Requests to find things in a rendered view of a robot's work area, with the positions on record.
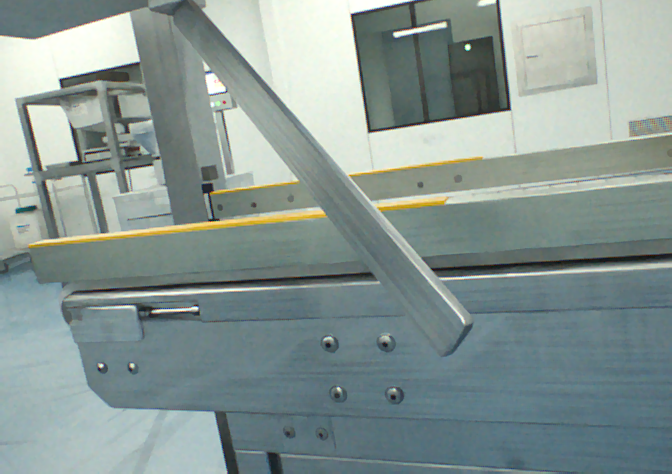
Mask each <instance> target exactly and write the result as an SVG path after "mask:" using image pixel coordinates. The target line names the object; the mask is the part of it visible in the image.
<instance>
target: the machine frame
mask: <svg viewBox="0 0 672 474"><path fill-rule="evenodd" d="M129 16H130V20H131V25H132V30H133V36H135V40H136V45H137V50H138V55H139V60H140V65H141V69H142V75H143V80H144V85H145V89H146V95H147V100H148V104H149V109H150V115H151V119H152V124H153V129H154V135H156V139H157V144H158V149H159V154H160V159H161V164H162V168H163V174H164V179H165V184H166V188H167V194H168V199H169V203H170V208H171V214H172V218H173V223H174V226H177V225H186V224H195V223H205V222H208V217H207V211H206V206H205V201H204V196H203V190H202V184H205V183H212V184H213V189H214V191H218V190H225V189H228V188H227V183H226V178H225V172H224V167H223V162H222V156H221V150H220V145H219V140H218V135H217V129H215V124H214V118H213V112H212V107H211V102H210V97H209V91H208V86H207V80H206V75H205V69H204V64H203V60H202V58H201V57H200V56H199V55H198V52H197V51H196V50H194V49H193V47H192V46H191V45H190V43H189V42H188V41H187V40H186V38H185V37H184V36H183V35H182V33H181V31H180V30H179V29H178V27H177V26H176V25H174V23H173V16H169V15H165V14H161V13H156V11H151V10H149V8H148V6H147V7H144V8H141V9H137V10H133V12H129ZM213 164H215V165H217V169H218V175H219V179H217V180H212V181H205V182H204V181H203V178H202V172H201V167H202V166H207V165H213ZM214 416H216V421H217V426H218V430H219V436H220V441H221V446H222V450H223V456H224V461H225V465H226V470H227V474H240V473H239V469H238V464H237V459H236V453H234V449H233V447H232V442H231V437H230V431H229V427H228V422H227V417H226V412H217V411H214Z"/></svg>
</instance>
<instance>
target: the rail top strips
mask: <svg viewBox="0 0 672 474"><path fill-rule="evenodd" d="M483 158H484V156H478V157H469V158H462V159H453V160H446V161H438V162H430V163H422V164H414V165H406V166H399V167H390V168H383V169H374V170H367V171H359V172H351V174H347V175H348V177H354V176H362V175H370V174H379V172H386V171H394V170H402V169H410V168H419V167H426V166H434V165H442V164H450V163H459V162H466V161H474V160H483ZM298 183H300V181H299V180H297V181H288V182H281V183H272V184H265V185H257V186H249V187H241V188H233V189H225V190H218V191H213V192H210V195H218V194H226V192H233V191H242V190H250V189H258V188H266V187H273V186H282V185H290V184H298ZM447 200H448V196H444V197H434V198H425V199H415V200H406V201H397V202H387V203H378V204H373V205H374V206H375V207H377V208H378V209H379V210H380V211H385V210H395V209H406V208H415V207H426V206H435V205H445V203H446V201H447ZM325 217H327V216H326V215H325V212H324V211H323V210H322V209H320V210H310V211H301V212H291V214H282V215H272V216H263V217H253V218H244V219H234V220H225V221H214V222H205V223H195V224H186V225H177V226H167V227H158V228H148V229H139V230H129V231H120V232H109V234H100V235H90V236H81V237H71V238H62V239H52V240H43V241H40V242H36V243H33V244H28V245H27V247H28V248H33V247H43V246H52V245H63V244H72V243H83V242H93V241H103V240H113V239H123V238H133V237H144V236H153V235H164V234H173V232H184V231H193V230H204V229H214V228H224V227H234V226H244V225H254V224H265V223H274V222H285V221H294V220H305V219H314V218H325Z"/></svg>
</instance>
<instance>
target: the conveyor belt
mask: <svg viewBox="0 0 672 474"><path fill-rule="evenodd" d="M671 175H672V172H663V174H653V175H644V176H634V177H624V178H614V179H605V180H595V181H586V182H576V183H567V184H557V185H547V186H537V187H528V188H519V189H509V190H500V191H490V192H481V194H470V195H461V196H451V197H448V199H456V198H466V197H476V196H486V195H495V194H505V192H515V191H525V190H534V189H544V188H554V187H564V186H573V185H584V184H593V183H603V182H612V181H623V180H632V179H642V178H652V177H661V176H671ZM661 253H672V240H657V241H643V242H628V243H613V244H597V245H583V246H568V247H553V248H539V249H524V250H509V251H493V252H479V254H464V255H449V256H434V257H420V258H421V259H422V260H423V261H424V262H425V263H426V265H427V266H428V267H429V268H444V267H461V266H478V265H494V264H511V263H528V262H544V261H561V260H577V259H594V258H611V257H628V256H645V255H661ZM360 272H371V271H370V270H369V268H368V267H367V266H366V265H365V263H364V262H363V261H360V262H345V263H330V264H315V265H301V266H285V267H270V268H255V269H241V270H226V271H211V272H197V274H181V275H166V276H151V277H137V278H122V279H107V280H92V281H78V282H70V283H68V284H66V285H65V286H64V287H63V288H62V290H61V292H60V296H59V309H60V313H61V317H62V319H63V320H64V318H63V315H62V310H61V304H62V301H63V299H64V298H65V297H66V296H68V295H70V293H71V292H72V291H76V290H90V289H107V288H124V287H141V286H158V285H174V284H191V283H208V282H225V281H242V280H259V279H275V278H292V277H309V276H326V275H343V274H360ZM64 322H65V324H66V325H67V326H68V328H69V329H70V326H69V325H68V324H67V323H66V321H65V320H64Z"/></svg>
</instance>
